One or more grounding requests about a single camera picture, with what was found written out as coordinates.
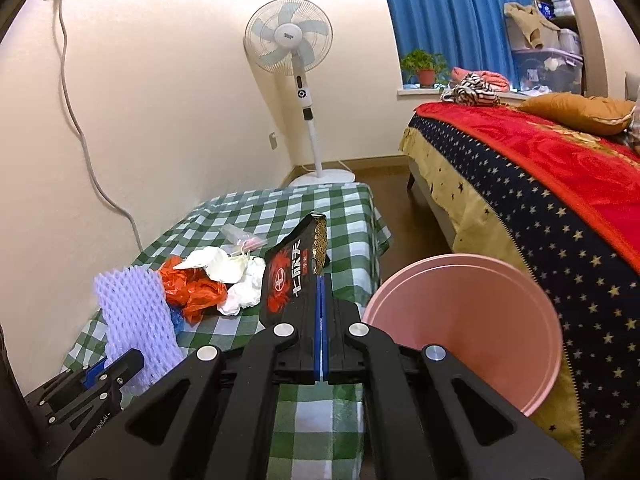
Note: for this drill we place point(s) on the small blue wrapper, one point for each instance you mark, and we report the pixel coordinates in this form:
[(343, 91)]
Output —
[(176, 319)]

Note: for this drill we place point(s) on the beige bookshelf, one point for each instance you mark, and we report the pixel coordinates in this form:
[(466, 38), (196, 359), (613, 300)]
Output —
[(592, 35)]

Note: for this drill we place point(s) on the beige jacket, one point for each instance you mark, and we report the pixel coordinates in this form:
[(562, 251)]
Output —
[(525, 25)]

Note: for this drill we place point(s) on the white lidded container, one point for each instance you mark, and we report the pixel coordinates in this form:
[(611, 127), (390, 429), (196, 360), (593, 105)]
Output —
[(569, 40)]

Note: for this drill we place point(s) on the potted green plant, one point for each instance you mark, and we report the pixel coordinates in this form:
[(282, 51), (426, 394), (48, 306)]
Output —
[(426, 76)]

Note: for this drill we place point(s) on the grey cloth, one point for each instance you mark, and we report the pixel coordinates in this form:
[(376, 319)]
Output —
[(634, 110)]

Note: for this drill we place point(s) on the clear plastic bag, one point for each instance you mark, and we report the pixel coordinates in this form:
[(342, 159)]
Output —
[(240, 240)]

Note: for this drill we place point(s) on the navy star print blanket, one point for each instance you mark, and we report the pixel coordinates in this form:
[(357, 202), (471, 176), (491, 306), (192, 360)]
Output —
[(525, 240)]

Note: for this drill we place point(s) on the white foam net sleeve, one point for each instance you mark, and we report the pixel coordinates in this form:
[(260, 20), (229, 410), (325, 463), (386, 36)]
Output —
[(135, 310)]

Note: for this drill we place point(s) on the white windowsill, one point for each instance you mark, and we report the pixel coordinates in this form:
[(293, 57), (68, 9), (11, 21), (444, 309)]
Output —
[(420, 92)]

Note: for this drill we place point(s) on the clear plastic storage box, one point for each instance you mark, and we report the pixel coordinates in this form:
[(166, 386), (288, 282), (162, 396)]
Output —
[(560, 72)]

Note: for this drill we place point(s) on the blue curtain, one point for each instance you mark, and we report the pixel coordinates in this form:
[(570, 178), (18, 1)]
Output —
[(450, 10)]

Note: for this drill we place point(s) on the orange plastic bag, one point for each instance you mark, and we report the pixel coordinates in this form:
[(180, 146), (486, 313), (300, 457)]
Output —
[(192, 290)]

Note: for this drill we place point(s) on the white standing fan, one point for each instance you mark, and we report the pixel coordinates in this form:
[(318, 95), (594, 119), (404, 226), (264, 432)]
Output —
[(288, 35)]

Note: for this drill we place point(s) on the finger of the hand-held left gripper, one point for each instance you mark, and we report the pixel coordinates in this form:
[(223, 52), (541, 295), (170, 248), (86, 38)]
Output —
[(122, 366)]

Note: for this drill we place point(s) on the black white striped clothing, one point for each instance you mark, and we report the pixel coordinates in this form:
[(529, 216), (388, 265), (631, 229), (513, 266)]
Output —
[(470, 91)]

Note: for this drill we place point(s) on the green checked tablecloth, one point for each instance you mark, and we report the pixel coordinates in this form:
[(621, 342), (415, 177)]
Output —
[(330, 210)]

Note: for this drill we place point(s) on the red blanket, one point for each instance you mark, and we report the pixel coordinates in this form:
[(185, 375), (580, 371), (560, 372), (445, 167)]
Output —
[(550, 170)]

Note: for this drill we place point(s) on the orange pillow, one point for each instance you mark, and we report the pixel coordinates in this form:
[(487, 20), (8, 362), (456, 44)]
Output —
[(575, 110)]

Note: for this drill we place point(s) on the cream crumpled wrapper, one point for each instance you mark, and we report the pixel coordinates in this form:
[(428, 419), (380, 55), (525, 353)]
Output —
[(220, 265)]

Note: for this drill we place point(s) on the pink folded clothing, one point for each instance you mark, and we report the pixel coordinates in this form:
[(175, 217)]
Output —
[(492, 79)]

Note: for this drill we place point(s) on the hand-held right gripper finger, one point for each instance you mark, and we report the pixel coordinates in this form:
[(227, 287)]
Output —
[(318, 330), (326, 335)]

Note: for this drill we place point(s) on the pink plastic basin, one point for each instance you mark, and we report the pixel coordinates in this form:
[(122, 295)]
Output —
[(465, 320)]

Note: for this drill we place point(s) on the black and red box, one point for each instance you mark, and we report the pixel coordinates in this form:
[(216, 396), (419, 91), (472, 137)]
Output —
[(287, 280)]

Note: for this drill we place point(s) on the crumpled white tissue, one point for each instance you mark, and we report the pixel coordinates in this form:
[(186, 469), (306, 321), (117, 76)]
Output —
[(242, 295)]

